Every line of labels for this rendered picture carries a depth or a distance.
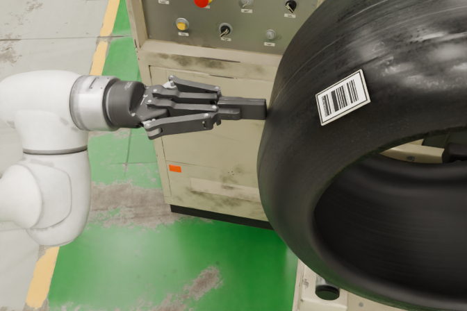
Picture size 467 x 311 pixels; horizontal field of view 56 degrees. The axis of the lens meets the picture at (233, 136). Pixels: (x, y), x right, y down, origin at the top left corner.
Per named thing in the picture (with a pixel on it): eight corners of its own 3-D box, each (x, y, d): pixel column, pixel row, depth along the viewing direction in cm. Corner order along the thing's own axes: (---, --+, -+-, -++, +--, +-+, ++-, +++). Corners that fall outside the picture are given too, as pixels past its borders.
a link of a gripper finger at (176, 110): (147, 97, 67) (144, 103, 66) (218, 101, 64) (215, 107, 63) (154, 116, 69) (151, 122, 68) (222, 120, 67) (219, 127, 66)
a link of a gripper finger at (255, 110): (218, 100, 65) (217, 103, 64) (265, 101, 63) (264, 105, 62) (222, 114, 67) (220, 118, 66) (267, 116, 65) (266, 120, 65)
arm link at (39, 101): (102, 70, 75) (105, 145, 77) (25, 69, 79) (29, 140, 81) (64, 70, 65) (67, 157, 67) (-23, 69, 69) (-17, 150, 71)
